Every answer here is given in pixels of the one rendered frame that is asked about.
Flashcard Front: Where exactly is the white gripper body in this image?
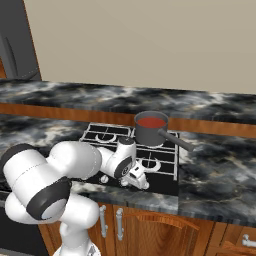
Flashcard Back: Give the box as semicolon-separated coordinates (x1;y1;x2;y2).
125;164;151;191

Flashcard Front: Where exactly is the red marinara sauce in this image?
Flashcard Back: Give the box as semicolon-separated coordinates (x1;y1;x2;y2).
137;116;167;130

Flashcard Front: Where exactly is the grey saucepan with long handle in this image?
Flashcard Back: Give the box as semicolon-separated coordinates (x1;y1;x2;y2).
133;110;195;153

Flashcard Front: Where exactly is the wooden drawer front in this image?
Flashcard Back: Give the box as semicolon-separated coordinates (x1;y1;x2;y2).
205;221;256;256

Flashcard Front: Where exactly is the silver cupboard door handle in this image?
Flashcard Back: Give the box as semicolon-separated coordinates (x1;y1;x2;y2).
99;204;109;239
115;207;125;242

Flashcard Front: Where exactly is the silver drawer handle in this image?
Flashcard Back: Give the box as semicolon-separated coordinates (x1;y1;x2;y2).
241;233;256;249

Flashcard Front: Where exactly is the black hob with white grates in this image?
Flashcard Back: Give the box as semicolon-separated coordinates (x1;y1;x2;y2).
78;122;181;197

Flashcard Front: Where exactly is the wooden cupboard door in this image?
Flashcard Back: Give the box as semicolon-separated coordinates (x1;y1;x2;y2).
37;203;115;256
112;204;215;256

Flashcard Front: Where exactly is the dark grey fridge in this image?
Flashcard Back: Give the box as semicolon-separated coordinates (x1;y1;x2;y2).
0;0;43;82

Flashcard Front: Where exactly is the black dishwasher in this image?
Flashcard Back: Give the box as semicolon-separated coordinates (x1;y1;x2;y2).
0;198;51;256

